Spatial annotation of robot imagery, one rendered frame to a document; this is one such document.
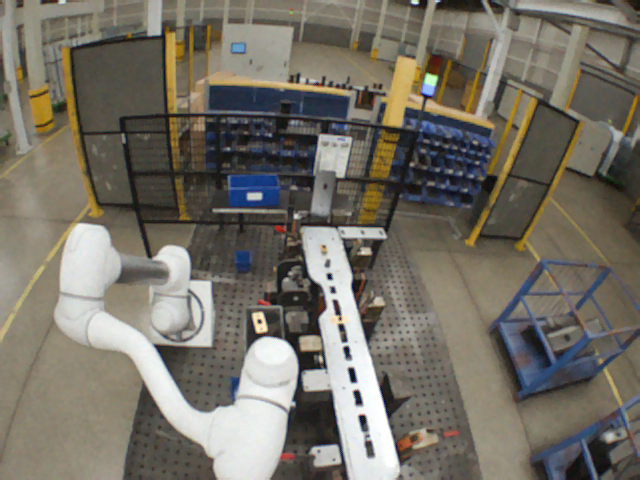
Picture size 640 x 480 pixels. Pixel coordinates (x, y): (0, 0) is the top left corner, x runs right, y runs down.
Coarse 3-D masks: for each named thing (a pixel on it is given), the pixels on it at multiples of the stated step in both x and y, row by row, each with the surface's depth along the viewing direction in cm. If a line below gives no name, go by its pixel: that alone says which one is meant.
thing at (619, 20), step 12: (492, 0) 335; (504, 0) 328; (516, 0) 319; (528, 0) 294; (540, 0) 270; (552, 0) 248; (564, 0) 224; (612, 0) 135; (552, 12) 253; (564, 12) 235; (576, 12) 216; (588, 12) 197; (600, 12) 180; (612, 12) 164; (624, 12) 139; (636, 12) 130; (612, 24) 169; (624, 24) 154; (636, 24) 139
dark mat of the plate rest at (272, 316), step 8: (248, 312) 110; (256, 312) 111; (264, 312) 111; (272, 312) 112; (280, 312) 113; (248, 320) 107; (272, 320) 109; (280, 320) 110; (248, 328) 105; (272, 328) 106; (280, 328) 107; (248, 336) 102; (256, 336) 103; (264, 336) 103; (272, 336) 104; (280, 336) 104; (248, 344) 100
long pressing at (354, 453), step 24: (312, 240) 173; (336, 240) 176; (312, 264) 158; (336, 264) 161; (336, 288) 148; (336, 336) 126; (360, 336) 128; (336, 360) 117; (360, 360) 118; (336, 384) 109; (360, 384) 110; (336, 408) 101; (360, 408) 102; (360, 432) 95; (384, 432) 95; (360, 456) 87; (384, 456) 88
